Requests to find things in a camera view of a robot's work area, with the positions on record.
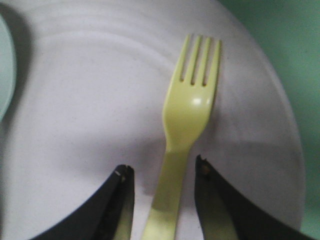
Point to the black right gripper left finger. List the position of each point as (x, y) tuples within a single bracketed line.
[(106, 215)]

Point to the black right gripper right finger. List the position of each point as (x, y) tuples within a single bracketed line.
[(225, 214)]

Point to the yellow plastic fork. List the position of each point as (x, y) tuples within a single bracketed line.
[(186, 112)]

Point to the white round plate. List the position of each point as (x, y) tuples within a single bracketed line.
[(93, 75)]

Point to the pale green spoon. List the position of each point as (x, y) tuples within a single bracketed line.
[(8, 67)]

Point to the light green tray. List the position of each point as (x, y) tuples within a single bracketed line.
[(289, 33)]

